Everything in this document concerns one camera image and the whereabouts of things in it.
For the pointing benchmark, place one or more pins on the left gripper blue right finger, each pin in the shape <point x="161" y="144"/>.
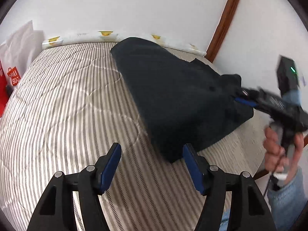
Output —
<point x="197" y="167"/>

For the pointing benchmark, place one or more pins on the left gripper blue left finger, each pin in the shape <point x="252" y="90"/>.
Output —
<point x="106" y="166"/>

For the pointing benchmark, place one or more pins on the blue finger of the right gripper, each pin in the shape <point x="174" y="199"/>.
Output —
<point x="246" y="102"/>

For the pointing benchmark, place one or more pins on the black sweatshirt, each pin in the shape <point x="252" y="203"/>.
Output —
<point x="180" y="102"/>

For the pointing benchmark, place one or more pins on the light blue sleeve forearm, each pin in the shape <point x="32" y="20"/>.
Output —
<point x="289" y="204"/>

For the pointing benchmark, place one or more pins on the person right hand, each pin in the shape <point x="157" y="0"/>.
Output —
<point x="275" y="159"/>

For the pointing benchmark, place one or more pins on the blue jeans leg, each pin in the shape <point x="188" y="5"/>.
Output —
<point x="224" y="221"/>

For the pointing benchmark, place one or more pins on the striped quilted mattress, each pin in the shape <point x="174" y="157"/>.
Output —
<point x="70" y="106"/>

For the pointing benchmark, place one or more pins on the white yellow-patterned bed sheet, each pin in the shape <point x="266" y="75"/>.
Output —
<point x="117" y="36"/>

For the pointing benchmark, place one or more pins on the red paper shopping bag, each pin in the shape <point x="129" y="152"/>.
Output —
<point x="3" y="93"/>

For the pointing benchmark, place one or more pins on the white Miniso plastic bag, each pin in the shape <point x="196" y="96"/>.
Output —
<point x="19" y="50"/>

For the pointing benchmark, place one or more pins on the brown wooden door frame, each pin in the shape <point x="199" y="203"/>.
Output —
<point x="221" y="29"/>

